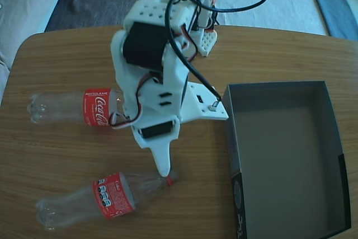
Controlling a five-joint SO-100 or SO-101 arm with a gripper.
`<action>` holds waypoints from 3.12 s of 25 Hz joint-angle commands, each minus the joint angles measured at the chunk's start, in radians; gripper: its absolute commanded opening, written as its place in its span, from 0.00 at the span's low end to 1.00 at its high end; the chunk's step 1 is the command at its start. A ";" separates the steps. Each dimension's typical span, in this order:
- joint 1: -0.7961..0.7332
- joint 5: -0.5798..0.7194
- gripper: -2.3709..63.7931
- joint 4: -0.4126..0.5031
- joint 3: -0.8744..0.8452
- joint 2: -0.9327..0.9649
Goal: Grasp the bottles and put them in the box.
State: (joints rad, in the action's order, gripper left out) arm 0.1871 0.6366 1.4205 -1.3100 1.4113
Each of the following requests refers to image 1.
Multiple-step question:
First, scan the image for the white sofa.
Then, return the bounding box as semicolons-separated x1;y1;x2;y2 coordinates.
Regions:
0;0;72;73

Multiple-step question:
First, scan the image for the white rug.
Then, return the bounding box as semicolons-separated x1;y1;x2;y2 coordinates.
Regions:
216;0;328;37

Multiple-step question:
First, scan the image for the clear bottle script logo label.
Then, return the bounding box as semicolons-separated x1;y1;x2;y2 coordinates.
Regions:
27;87;132;128

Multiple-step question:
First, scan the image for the flat white camera plate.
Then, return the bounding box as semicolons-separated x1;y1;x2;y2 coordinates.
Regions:
181;82;229;124

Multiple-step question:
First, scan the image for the clear bottle nutrition marks label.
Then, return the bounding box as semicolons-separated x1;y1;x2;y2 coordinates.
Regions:
35;169;180;228

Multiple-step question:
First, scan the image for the grey cardboard box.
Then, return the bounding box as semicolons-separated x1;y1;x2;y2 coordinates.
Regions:
222;81;352;239

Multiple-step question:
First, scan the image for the blue fabric strip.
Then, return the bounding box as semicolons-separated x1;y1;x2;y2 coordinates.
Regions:
303;0;358;41

